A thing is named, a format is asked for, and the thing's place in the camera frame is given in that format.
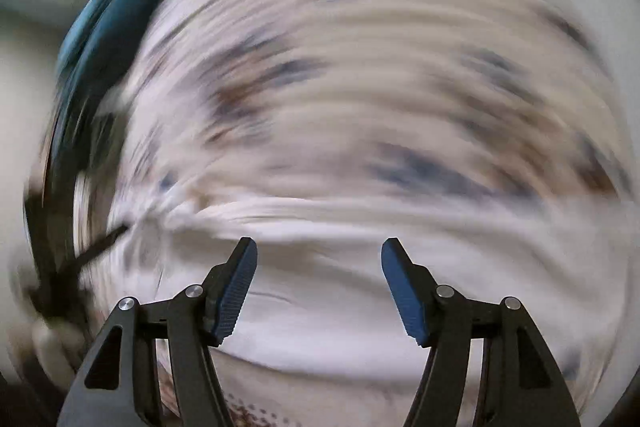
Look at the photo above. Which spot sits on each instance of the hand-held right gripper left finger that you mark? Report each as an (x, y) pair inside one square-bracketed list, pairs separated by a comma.
[(236, 292)]

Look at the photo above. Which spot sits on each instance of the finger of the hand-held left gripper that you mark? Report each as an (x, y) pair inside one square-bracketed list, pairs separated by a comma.
[(102, 244)]

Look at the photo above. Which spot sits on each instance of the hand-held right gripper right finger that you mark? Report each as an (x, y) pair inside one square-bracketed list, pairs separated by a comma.
[(404, 292)]

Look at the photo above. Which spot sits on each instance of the white pants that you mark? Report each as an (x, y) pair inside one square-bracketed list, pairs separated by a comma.
[(325, 307)]

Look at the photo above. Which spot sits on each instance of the person's left hand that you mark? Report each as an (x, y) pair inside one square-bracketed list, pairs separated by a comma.
[(55, 347)]

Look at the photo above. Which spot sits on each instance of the folded dark cloth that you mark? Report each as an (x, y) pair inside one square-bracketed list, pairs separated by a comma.
[(115, 22)]

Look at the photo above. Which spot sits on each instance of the floral fleece blanket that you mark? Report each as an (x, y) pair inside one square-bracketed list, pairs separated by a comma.
[(350, 57)]

